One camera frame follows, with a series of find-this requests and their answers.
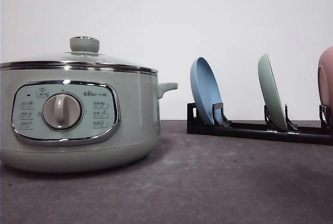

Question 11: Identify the black plate rack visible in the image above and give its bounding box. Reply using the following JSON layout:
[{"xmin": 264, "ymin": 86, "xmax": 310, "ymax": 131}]
[{"xmin": 187, "ymin": 102, "xmax": 333, "ymax": 145}]

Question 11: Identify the green electric steamer pot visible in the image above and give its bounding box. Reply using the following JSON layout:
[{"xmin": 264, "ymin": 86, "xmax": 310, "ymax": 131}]
[{"xmin": 0, "ymin": 69, "xmax": 178, "ymax": 172}]

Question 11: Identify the blue plate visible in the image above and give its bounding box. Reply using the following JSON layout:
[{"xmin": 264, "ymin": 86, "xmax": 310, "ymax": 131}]
[{"xmin": 190, "ymin": 57, "xmax": 222, "ymax": 125}]

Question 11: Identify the green plate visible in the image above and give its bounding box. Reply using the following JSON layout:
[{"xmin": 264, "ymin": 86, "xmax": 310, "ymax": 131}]
[{"xmin": 258, "ymin": 53, "xmax": 288, "ymax": 132}]

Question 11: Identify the pink plate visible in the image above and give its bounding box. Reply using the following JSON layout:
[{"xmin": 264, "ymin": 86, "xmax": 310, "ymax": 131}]
[{"xmin": 317, "ymin": 46, "xmax": 333, "ymax": 110}]

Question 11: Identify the glass steamer lid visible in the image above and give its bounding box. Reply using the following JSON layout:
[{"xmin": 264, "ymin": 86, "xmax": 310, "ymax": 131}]
[{"xmin": 0, "ymin": 36, "xmax": 158, "ymax": 75}]

